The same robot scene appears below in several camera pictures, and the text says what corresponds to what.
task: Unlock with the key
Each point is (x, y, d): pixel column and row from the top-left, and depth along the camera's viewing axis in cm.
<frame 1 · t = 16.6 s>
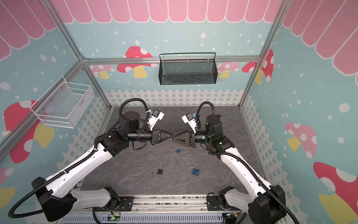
left hand: (171, 139, 63), fingers closed
right hand: (173, 140, 63), fingers open
small dark blue padlock: (178, 150, 96), on the table
black padlock: (160, 170, 87), on the table

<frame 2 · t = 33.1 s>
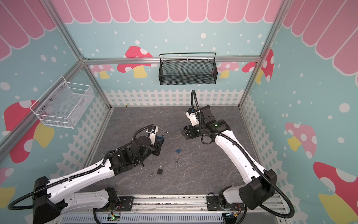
left hand: (160, 141, 75), fingers open
right hand: (187, 130, 76), fingers open
the named things where they were.

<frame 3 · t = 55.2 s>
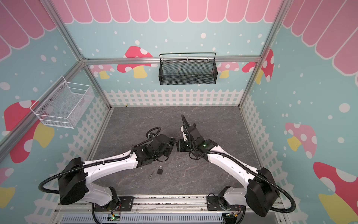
left hand: (177, 142, 80), fingers closed
right hand: (175, 144, 79), fingers closed
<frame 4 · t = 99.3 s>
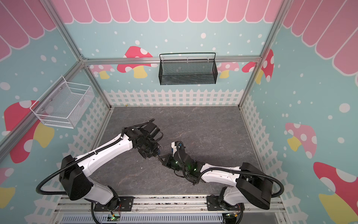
left hand: (157, 154, 79), fingers open
right hand: (156, 158, 74), fingers closed
